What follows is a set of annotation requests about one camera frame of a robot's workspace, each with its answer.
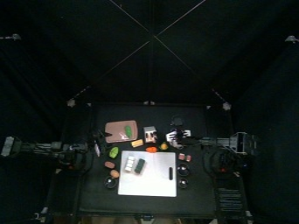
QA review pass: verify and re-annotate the green wrapped toy sushi roll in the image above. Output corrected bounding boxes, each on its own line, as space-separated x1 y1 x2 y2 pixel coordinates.
134 157 147 175

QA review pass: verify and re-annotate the white cutting board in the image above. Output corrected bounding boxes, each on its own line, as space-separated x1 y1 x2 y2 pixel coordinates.
117 150 179 198

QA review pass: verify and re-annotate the small glass bowl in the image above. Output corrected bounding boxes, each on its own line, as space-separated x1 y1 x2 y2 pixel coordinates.
103 176 119 189

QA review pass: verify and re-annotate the thin white cord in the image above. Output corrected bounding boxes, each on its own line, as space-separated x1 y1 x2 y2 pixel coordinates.
70 0 207 102
107 0 230 105

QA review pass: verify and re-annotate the large pink rectangular plate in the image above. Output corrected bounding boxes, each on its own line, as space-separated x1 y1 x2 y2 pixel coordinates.
105 119 139 144

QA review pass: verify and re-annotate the white printed label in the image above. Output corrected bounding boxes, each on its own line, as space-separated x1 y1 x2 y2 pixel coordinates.
218 186 245 215

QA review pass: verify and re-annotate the small green toy vegetable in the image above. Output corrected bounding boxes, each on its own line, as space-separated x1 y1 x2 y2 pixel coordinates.
123 125 134 138

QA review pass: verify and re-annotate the clear glass cup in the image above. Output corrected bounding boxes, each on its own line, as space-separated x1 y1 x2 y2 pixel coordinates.
177 164 193 177
178 178 191 189

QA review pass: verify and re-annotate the grey frame clamp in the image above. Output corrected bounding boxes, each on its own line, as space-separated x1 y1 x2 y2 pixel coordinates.
285 34 299 44
0 33 23 42

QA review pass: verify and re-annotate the green toy bell pepper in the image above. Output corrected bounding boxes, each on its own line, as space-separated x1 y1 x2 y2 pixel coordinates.
107 146 121 159

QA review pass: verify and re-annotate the white toy sushi roll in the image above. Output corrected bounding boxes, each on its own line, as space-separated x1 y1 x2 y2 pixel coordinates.
123 156 137 173

